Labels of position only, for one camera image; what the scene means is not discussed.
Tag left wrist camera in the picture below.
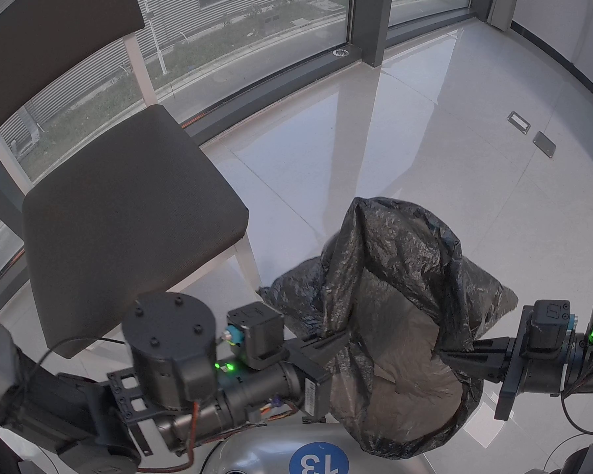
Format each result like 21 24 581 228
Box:
226 302 285 370

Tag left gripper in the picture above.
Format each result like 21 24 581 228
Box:
217 333 352 428

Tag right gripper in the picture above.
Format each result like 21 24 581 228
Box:
439 306 571 421

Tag black cable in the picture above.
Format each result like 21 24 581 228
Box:
15 336 129 394
560 393 593 436

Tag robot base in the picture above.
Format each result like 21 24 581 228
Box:
198 415 436 474

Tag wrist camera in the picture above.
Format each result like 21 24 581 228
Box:
525 300 577 355
226 302 285 370

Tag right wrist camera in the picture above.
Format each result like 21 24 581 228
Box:
525 300 577 355

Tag black plastic bag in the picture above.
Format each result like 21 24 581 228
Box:
258 197 520 460

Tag dark grey chair white legs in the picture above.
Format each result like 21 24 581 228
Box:
0 0 263 359

